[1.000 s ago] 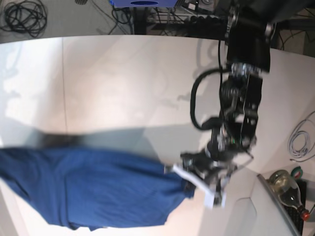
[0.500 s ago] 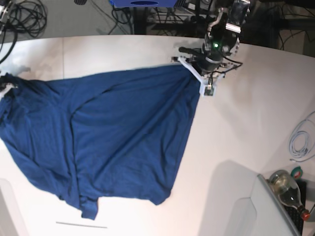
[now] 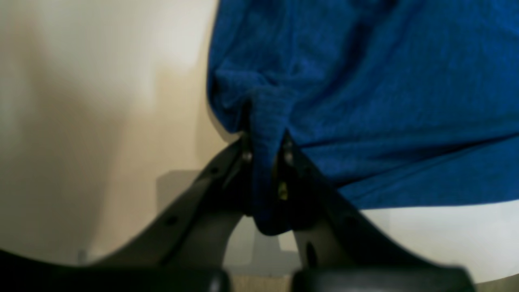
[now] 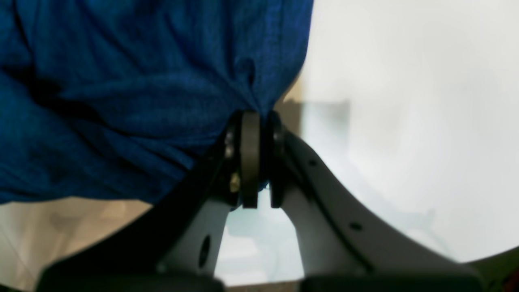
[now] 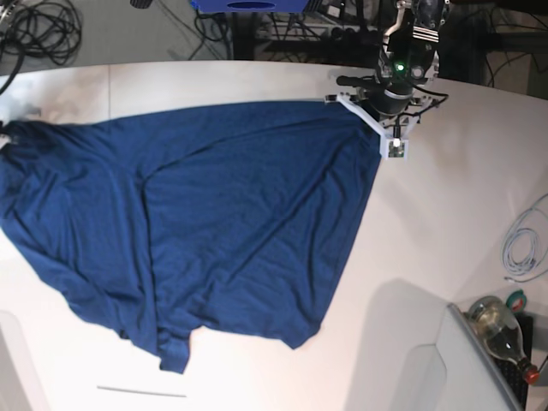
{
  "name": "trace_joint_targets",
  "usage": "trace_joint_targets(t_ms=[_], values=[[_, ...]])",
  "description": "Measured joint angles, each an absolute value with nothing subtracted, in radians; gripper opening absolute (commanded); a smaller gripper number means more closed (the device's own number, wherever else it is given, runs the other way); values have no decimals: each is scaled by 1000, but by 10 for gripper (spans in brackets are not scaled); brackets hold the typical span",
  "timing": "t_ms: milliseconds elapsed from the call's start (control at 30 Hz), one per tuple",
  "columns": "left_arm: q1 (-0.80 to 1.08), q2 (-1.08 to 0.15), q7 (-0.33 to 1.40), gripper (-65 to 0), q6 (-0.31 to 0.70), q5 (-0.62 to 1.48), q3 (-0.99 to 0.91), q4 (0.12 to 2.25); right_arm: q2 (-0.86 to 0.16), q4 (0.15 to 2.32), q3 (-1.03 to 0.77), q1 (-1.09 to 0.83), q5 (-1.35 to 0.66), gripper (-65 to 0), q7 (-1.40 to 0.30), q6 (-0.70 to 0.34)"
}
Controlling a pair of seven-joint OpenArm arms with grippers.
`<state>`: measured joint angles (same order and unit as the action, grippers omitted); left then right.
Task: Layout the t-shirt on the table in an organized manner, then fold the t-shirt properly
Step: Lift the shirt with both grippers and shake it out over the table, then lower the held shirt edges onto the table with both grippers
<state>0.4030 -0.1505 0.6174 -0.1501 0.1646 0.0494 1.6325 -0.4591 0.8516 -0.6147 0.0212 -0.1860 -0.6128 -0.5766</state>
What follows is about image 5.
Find coiled light grey cable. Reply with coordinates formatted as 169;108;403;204
501;197;548;283

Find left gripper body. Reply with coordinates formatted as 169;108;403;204
367;85;414;122

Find blue box with slot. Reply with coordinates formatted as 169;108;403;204
190;0;308;14

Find dark blue t-shirt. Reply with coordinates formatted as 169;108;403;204
1;101;380;372

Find black power strip red light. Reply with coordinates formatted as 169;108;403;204
327;27;382;47

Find clear plastic bottle red cap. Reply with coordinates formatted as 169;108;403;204
468;295;540;384

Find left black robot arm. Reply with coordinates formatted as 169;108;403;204
337;0;450;125

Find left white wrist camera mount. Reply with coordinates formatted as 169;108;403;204
325;92;449;159

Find green tape roll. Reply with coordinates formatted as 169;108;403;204
506;289;527;313

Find black coiled cables on floor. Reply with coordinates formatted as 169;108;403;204
0;0;85;67

